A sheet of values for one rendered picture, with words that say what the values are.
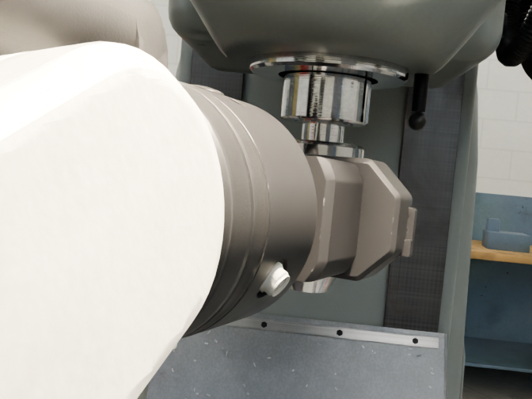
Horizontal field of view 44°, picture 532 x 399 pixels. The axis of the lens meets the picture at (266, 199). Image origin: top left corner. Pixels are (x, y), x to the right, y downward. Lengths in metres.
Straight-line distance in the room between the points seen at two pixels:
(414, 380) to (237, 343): 0.19
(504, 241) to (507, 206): 0.68
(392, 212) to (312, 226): 0.06
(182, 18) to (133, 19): 0.29
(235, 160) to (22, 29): 0.07
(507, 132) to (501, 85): 0.32
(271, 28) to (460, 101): 0.47
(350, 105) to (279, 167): 0.13
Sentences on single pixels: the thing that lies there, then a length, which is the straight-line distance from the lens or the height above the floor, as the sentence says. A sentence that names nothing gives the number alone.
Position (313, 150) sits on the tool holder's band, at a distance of 0.34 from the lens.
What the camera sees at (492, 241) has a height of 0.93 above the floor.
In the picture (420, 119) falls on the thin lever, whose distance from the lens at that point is 0.36.
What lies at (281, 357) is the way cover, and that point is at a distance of 0.73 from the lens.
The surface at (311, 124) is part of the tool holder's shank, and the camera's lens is 0.35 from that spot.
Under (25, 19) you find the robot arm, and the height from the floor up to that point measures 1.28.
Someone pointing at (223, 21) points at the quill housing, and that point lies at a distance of 0.31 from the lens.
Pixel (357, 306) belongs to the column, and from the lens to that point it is 0.75.
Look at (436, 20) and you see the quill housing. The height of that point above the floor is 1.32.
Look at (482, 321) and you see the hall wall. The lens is 4.81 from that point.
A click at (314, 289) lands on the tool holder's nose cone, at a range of 0.35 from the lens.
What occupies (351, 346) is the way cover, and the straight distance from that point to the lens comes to 0.74.
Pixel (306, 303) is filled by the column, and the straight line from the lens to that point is 0.75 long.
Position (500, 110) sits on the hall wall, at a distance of 4.75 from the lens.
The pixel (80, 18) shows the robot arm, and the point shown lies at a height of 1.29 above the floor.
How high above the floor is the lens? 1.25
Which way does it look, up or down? 3 degrees down
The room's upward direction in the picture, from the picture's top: 5 degrees clockwise
